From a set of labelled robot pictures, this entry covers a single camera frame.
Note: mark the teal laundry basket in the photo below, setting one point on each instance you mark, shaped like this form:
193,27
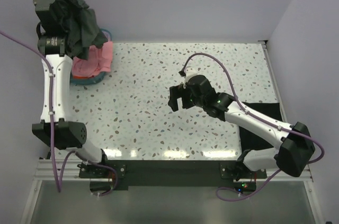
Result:
95,79

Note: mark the black folded t-shirt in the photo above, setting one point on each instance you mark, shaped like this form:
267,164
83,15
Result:
256,136

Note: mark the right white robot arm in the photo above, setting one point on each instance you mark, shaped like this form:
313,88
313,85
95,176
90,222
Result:
291,149

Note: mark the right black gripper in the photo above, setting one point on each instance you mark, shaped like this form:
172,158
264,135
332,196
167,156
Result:
176,92

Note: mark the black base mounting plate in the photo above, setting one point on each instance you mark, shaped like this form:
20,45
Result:
166,173

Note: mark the dark green t-shirt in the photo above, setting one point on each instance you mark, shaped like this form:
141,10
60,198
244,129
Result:
82,29

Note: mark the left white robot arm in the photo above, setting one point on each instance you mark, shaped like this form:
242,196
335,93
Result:
56,128

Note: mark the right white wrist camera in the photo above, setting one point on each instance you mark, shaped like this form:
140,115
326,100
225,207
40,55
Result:
187,73

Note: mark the pink t-shirt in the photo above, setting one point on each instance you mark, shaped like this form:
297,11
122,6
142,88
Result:
99,60

